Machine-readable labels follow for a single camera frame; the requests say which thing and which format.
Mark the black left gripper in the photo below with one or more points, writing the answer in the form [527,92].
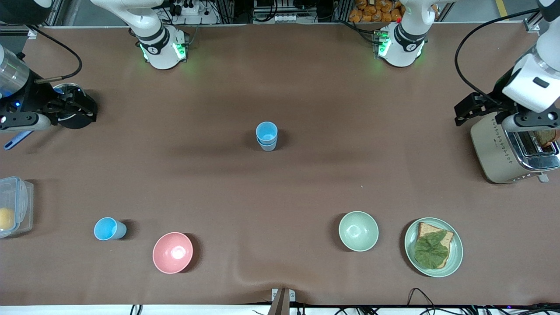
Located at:
[496,97]

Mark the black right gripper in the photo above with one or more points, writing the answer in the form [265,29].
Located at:
[31,97]

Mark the light blue plastic cup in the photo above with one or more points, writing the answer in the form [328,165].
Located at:
[267,147]
[266,131]
[106,229]

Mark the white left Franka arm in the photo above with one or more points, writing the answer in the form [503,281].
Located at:
[404,43]

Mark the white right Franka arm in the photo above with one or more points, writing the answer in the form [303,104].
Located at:
[157,48]

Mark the beige and chrome toaster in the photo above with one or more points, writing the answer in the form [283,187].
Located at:
[494,153]

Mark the brown toast slice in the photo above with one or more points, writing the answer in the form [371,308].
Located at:
[546,138]

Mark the clear plastic lidded container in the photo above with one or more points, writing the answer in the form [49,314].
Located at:
[19,205]

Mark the brown bread slice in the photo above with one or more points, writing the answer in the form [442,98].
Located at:
[437,229]

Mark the bag of orange bread rolls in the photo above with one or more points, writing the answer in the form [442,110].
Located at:
[376,11]

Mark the pale green plate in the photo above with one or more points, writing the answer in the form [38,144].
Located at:
[455,249]

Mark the white power strip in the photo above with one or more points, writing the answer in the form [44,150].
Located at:
[188,9]
[285,18]

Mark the green lettuce leaf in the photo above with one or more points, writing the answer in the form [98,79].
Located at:
[431,251]

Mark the pale green bowl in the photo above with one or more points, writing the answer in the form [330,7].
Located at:
[358,231]

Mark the pink bowl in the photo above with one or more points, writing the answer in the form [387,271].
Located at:
[173,253]

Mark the brown table cover sheet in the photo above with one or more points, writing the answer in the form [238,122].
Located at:
[280,197]

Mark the silver corner bracket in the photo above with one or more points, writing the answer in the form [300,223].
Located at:
[33,33]
[531,26]

